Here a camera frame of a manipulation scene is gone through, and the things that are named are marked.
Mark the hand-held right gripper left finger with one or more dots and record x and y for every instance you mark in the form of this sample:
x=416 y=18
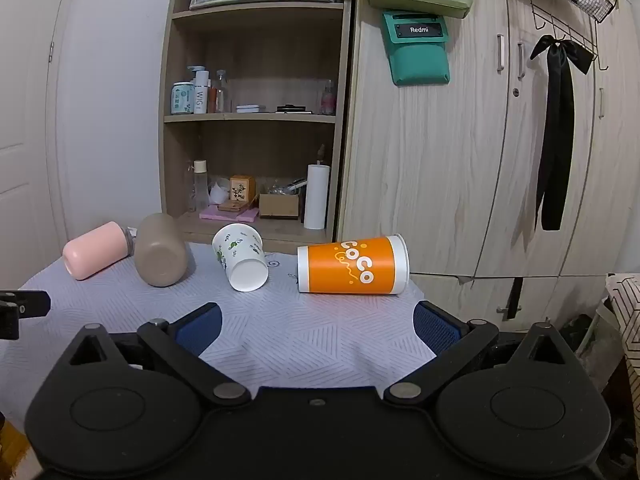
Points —
x=201 y=331

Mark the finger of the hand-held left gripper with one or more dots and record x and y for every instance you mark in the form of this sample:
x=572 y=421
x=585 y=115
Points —
x=25 y=303

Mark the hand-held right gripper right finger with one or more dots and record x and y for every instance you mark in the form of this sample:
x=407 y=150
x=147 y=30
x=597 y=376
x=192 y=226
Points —
x=434 y=329

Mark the orange paper cup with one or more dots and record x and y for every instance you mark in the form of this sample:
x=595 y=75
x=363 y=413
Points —
x=345 y=266

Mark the white leaf-print paper cup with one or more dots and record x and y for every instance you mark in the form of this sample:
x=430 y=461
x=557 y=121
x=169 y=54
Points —
x=240 y=255

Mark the taupe bottle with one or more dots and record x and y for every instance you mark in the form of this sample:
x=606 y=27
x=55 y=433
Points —
x=161 y=252

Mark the white patterned tablecloth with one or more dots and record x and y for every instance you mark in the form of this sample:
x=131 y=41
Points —
x=305 y=332

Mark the pink book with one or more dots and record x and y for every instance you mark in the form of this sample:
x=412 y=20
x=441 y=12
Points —
x=210 y=215

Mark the clear bottle with cream cap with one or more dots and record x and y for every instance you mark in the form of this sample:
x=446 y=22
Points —
x=200 y=187

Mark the brown cardboard box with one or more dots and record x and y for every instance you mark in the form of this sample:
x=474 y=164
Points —
x=278 y=206

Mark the wooden box with flower print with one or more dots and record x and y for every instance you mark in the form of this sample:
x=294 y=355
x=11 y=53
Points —
x=243 y=189

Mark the light wooden wardrobe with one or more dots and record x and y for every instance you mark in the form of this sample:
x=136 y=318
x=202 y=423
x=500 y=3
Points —
x=430 y=160

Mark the white paper towel roll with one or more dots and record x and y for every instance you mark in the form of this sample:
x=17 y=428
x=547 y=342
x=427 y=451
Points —
x=316 y=197

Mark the geometric patterned box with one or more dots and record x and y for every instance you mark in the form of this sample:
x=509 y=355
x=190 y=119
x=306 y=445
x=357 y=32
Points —
x=625 y=320

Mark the white door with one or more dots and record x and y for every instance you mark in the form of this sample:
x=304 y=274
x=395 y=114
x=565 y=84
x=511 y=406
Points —
x=30 y=110

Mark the white flat case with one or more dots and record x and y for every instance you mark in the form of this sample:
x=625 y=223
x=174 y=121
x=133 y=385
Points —
x=251 y=108

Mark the green and white can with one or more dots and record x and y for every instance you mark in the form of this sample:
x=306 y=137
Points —
x=182 y=100

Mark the clear glass bottle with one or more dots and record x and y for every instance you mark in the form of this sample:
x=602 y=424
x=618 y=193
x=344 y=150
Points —
x=223 y=95

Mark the white pump bottle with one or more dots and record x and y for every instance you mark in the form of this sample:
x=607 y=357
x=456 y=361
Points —
x=199 y=92

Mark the black flat case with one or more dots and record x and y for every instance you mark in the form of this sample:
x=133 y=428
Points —
x=294 y=109

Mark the black ribbon bow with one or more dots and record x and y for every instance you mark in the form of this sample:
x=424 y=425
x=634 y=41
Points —
x=556 y=110

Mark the pink glass bottle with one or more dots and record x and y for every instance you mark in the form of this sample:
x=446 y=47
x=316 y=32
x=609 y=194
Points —
x=327 y=100

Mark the teal pouch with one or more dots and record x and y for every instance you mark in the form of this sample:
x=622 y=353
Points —
x=420 y=62

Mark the wooden shelf unit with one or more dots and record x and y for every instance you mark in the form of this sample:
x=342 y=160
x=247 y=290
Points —
x=280 y=60

